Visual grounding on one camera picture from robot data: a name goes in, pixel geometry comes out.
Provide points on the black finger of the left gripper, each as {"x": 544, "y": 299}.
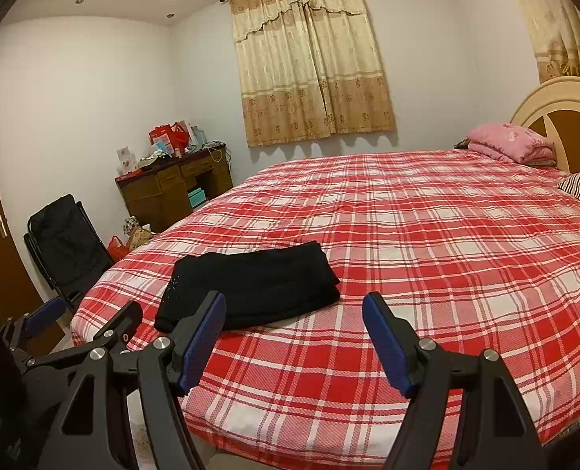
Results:
{"x": 99, "y": 332}
{"x": 38, "y": 331}

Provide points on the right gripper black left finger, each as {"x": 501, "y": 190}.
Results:
{"x": 91, "y": 428}

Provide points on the black pants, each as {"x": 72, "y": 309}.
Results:
{"x": 260, "y": 288}

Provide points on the red bag on floor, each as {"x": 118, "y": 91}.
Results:
{"x": 117, "y": 249}

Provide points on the floral bag on floor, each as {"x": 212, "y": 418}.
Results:
{"x": 136, "y": 234}

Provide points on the black folding chair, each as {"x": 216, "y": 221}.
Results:
{"x": 66, "y": 249}

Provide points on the dark brown wooden desk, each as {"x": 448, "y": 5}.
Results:
{"x": 158, "y": 196}

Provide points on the teal box under desk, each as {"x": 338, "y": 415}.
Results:
{"x": 197, "y": 197}

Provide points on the white card on desk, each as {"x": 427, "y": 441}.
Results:
{"x": 127, "y": 161}

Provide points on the red white plaid bed cover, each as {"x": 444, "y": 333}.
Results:
{"x": 474, "y": 253}

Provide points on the red gift bag on desk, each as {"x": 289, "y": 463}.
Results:
{"x": 176, "y": 138}

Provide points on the pink folded quilt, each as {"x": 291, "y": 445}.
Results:
{"x": 512, "y": 144}

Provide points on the beige brown wooden headboard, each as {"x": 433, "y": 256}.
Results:
{"x": 553, "y": 110}

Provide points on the beige patterned window curtain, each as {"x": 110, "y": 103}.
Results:
{"x": 308, "y": 70}

